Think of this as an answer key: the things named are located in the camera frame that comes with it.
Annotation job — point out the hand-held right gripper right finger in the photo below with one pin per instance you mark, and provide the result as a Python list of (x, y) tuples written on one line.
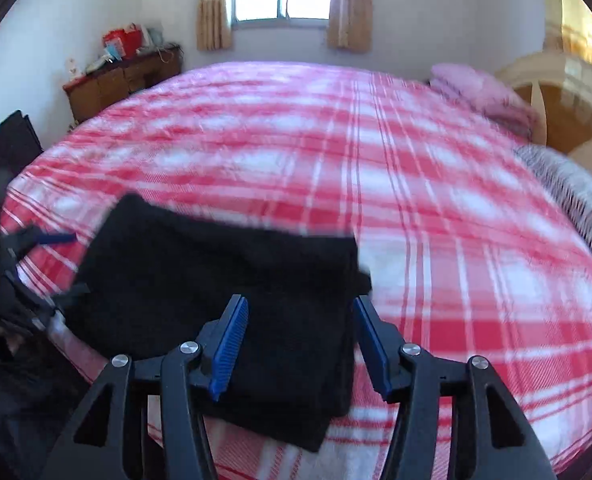
[(376, 350)]

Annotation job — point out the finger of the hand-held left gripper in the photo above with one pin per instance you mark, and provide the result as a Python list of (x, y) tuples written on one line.
[(55, 238), (73, 292)]

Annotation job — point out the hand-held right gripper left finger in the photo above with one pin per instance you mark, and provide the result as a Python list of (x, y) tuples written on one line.
[(230, 345)]

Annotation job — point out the black pants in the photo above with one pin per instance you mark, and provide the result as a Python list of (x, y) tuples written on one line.
[(215, 280)]

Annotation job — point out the black chair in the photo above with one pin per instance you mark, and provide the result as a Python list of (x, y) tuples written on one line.
[(10, 142)]

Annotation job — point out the person's dark jacket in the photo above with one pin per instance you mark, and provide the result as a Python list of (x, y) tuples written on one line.
[(20, 410)]

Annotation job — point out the brown wooden dresser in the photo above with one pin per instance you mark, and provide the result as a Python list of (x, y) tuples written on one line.
[(120, 82)]

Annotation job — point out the red plaid bed sheet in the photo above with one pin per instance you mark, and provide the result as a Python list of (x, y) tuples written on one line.
[(376, 160)]

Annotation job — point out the red gift bag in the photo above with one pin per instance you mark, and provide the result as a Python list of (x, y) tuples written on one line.
[(121, 40)]

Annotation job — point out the striped pillow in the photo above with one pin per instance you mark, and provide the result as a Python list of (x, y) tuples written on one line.
[(571, 190)]

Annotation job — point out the pink folded quilt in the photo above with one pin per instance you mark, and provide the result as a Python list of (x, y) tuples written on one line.
[(481, 92)]

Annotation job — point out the beige curtain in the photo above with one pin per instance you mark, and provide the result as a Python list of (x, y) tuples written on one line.
[(213, 5), (350, 5)]

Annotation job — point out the wooden bed headboard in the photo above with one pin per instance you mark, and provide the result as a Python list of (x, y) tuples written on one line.
[(576, 110)]

